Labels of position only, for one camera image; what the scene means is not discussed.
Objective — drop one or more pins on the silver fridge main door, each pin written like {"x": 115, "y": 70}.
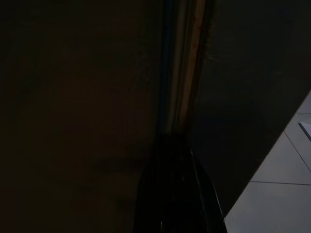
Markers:
{"x": 243, "y": 72}

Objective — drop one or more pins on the silver fridge body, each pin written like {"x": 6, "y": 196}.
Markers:
{"x": 73, "y": 97}

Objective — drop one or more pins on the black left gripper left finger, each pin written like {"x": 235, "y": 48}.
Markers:
{"x": 160, "y": 189}

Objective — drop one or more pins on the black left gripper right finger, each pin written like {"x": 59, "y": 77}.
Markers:
{"x": 196, "y": 199}

